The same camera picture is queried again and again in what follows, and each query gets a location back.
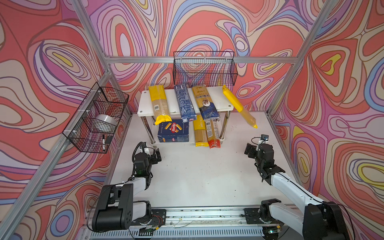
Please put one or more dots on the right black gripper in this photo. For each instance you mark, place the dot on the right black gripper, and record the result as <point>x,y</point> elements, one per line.
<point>252,150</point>

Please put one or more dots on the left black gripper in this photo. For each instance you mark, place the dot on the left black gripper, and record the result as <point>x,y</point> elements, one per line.
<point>153,160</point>

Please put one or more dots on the blue Barilla pasta box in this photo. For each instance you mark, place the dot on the blue Barilla pasta box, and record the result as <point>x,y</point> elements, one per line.
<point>173,132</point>

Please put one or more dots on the red spaghetti bag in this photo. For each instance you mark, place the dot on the red spaghetti bag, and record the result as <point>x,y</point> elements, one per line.
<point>213,134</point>

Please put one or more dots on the yellow spaghetti bag long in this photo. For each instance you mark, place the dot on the yellow spaghetti bag long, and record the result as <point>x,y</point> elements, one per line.
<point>160,104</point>

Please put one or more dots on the blue spaghetti box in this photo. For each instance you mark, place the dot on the blue spaghetti box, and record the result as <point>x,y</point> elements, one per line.
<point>186,108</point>

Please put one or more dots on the dark blue spaghetti bag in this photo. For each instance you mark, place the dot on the dark blue spaghetti bag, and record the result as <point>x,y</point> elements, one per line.
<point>205,103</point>

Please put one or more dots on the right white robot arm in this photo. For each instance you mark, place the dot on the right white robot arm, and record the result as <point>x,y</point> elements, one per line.
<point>314,218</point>

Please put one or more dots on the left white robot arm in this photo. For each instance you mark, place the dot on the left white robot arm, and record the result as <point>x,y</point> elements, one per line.
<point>116,208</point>

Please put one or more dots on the black marker pen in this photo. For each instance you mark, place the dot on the black marker pen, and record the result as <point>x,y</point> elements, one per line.
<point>103,143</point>

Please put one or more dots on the silver tape roll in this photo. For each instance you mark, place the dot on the silver tape roll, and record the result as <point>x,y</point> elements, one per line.
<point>107,119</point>

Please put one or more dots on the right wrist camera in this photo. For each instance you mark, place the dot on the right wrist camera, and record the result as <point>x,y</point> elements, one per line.
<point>264,139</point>

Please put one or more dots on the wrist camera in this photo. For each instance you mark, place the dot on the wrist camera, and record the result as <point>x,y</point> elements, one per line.
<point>144,147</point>
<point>264,139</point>

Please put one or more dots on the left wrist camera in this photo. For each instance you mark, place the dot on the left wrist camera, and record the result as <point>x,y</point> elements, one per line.
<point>144,147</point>

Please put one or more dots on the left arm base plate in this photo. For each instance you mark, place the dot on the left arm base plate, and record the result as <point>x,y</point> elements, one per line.
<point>156,218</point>

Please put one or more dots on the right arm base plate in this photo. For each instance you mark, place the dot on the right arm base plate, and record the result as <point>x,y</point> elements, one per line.
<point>252,217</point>

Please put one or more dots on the black wire basket left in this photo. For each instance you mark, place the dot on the black wire basket left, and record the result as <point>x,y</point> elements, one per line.
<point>85,132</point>

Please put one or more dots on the black wire basket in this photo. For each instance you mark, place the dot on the black wire basket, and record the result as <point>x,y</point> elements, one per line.
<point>85,132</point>
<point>205,68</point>

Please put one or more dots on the black wire basket back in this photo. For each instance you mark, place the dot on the black wire basket back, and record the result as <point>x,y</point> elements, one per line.
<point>205,68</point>

